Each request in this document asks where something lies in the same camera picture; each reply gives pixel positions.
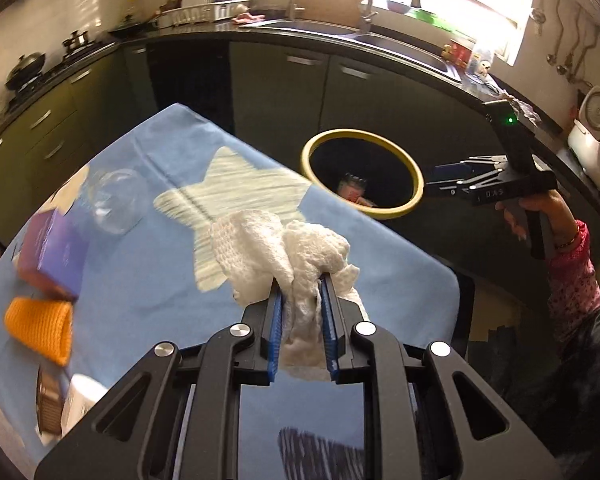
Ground steel kitchen sink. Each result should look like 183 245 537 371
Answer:
247 20 462 84

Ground white rice cooker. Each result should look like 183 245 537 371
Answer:
567 86 600 191

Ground purple cardboard box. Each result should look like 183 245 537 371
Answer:
16 209 88 301

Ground wooden cutting board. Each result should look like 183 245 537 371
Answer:
289 0 363 27

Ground white paper towel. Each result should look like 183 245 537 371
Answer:
210 210 368 382

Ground small steel pot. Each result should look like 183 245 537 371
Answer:
62 30 91 58

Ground brown plastic tray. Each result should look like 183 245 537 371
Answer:
35 367 64 437

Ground white dish rack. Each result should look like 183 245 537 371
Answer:
152 0 249 29

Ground white tube package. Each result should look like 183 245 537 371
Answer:
60 374 108 437

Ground yellow rimmed trash bin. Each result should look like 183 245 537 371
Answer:
300 128 425 221

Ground red paper noodle cup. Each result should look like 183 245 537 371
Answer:
337 174 376 208

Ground black wok with lid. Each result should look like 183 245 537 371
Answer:
5 52 46 92

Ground orange foam net sleeve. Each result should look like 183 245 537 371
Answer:
4 297 73 366

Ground pink sleeved right forearm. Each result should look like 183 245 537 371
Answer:
547 220 600 342

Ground person right hand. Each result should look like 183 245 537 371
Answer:
518 190 579 252

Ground green lower cabinets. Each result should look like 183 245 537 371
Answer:
0 34 600 281

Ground blue patterned tablecloth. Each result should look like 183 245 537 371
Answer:
0 105 460 479

